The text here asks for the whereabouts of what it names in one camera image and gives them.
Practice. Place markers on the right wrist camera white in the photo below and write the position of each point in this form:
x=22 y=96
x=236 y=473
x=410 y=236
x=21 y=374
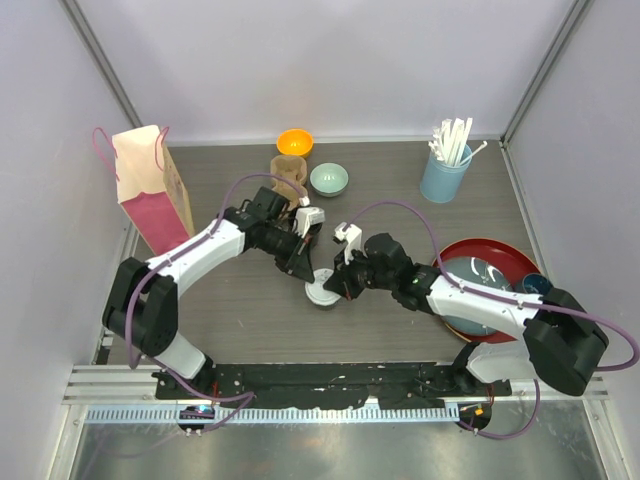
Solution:
x=350 y=235

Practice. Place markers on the black paper coffee cup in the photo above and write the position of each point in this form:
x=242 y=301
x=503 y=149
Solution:
x=310 y=238

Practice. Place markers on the cardboard cup carrier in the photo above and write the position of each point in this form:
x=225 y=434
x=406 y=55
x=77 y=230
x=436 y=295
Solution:
x=294 y=169

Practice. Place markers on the blue straw holder cup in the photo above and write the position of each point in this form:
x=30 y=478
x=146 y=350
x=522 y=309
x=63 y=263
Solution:
x=440 y=182

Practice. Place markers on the red round tray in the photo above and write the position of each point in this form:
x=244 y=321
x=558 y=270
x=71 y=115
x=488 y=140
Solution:
x=510 y=261

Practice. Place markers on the dark blue mug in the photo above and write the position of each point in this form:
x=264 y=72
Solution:
x=533 y=283

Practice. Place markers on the white cup lid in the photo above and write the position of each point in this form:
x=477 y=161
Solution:
x=314 y=290

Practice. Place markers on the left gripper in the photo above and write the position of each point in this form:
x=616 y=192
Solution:
x=298 y=261

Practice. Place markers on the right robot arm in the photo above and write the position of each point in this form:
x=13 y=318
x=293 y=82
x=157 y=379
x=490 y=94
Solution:
x=551 y=341

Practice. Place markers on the white wrapped straws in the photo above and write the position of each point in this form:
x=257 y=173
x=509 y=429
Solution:
x=449 y=141

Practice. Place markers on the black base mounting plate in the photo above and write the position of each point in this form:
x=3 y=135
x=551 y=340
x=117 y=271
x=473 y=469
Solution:
x=332 y=386

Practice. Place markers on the pink paper gift bag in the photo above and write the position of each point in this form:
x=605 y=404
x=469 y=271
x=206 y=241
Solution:
x=149 y=187

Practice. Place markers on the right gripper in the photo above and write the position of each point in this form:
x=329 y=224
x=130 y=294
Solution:
x=342 y=282

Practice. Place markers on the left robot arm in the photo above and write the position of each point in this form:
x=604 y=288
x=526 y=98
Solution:
x=143 y=303

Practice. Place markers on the blue plate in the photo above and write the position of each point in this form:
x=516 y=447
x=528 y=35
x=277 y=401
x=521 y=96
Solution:
x=478 y=271

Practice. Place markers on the orange bowl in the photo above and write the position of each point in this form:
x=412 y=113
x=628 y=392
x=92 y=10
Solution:
x=295 y=141

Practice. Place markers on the light green bowl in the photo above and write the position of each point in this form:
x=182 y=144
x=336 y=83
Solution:
x=329 y=179

